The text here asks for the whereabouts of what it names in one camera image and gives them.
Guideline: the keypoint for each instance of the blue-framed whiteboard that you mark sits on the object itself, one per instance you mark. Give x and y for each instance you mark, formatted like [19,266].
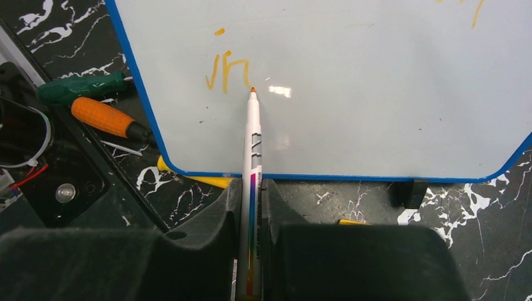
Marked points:
[348,90]

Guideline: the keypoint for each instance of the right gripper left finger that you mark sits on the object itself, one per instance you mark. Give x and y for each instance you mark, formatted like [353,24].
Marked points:
[192,262]

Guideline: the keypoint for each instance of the left arm base motor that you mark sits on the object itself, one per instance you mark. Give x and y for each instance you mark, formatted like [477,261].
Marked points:
[51,169]

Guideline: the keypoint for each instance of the orange-handled screwdriver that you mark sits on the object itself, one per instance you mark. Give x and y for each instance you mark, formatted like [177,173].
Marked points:
[110,120]

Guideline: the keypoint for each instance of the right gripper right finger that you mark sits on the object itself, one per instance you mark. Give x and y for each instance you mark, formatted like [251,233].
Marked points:
[311,261]

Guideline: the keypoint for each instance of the white marker pen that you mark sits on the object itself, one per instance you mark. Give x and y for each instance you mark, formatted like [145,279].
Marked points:
[249,275]

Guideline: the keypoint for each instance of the whiteboard metal stand legs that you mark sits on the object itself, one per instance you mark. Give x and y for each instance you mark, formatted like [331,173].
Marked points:
[409,194]

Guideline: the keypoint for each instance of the green-handled screwdriver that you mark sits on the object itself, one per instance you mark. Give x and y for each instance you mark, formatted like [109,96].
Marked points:
[64,91]

